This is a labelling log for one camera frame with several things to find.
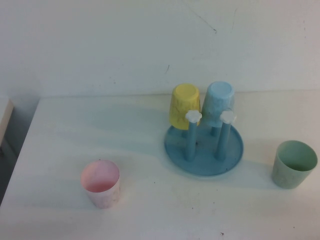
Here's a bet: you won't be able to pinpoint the green plastic cup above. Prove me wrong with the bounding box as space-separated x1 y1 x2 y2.
271 139 318 190

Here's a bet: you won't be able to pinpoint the beige board panel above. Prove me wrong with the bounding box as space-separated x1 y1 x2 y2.
0 98 15 150

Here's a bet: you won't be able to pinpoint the pink plastic cup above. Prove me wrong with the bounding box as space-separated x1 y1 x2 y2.
79 159 121 210

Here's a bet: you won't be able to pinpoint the yellow plastic cup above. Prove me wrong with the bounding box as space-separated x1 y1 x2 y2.
168 82 201 130

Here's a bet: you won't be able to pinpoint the blue cup stand with pegs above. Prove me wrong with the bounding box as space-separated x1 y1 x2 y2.
163 109 245 177

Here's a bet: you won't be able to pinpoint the light blue plastic cup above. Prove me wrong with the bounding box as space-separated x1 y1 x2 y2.
201 80 236 129

